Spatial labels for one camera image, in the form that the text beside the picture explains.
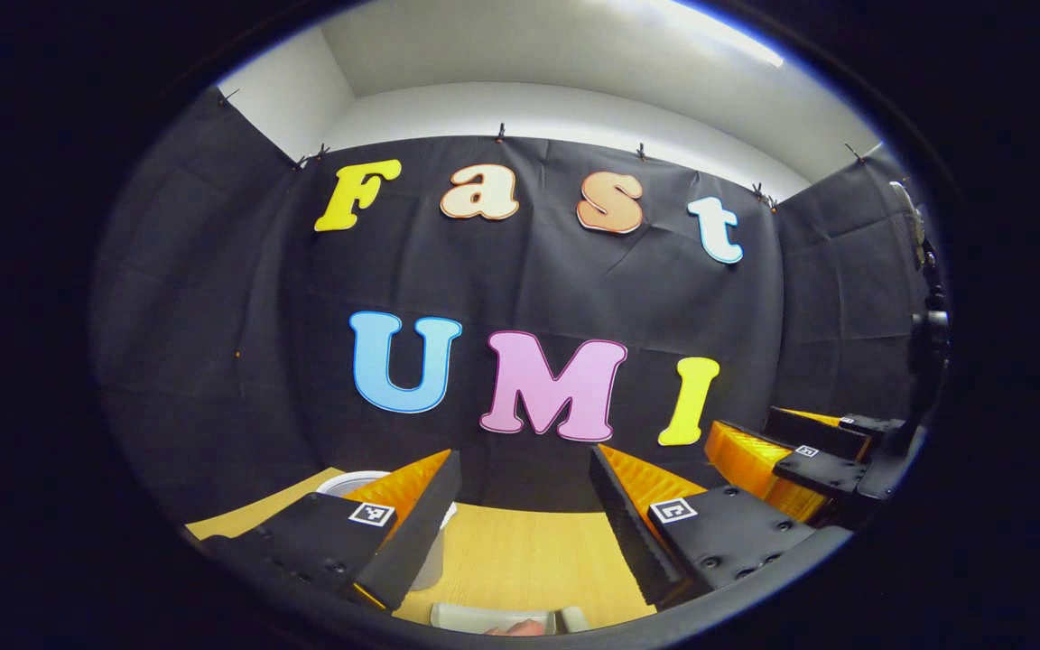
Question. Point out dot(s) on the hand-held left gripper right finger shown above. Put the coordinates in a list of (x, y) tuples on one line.
[(624, 533)]

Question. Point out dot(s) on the row of black cloth clips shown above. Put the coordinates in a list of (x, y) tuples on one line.
[(501, 134)]

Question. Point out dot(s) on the wooden desktop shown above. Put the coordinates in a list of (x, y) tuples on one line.
[(520, 551)]

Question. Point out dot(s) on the white garbage bin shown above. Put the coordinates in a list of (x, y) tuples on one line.
[(348, 481)]

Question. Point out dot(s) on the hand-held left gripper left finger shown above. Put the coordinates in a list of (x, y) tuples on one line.
[(425, 528)]

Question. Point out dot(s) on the black backdrop cloth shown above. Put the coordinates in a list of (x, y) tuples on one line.
[(556, 280)]

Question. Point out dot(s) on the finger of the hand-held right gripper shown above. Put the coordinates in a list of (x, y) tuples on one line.
[(822, 469), (809, 431)]

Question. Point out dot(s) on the grey dustpan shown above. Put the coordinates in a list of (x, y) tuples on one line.
[(475, 618)]

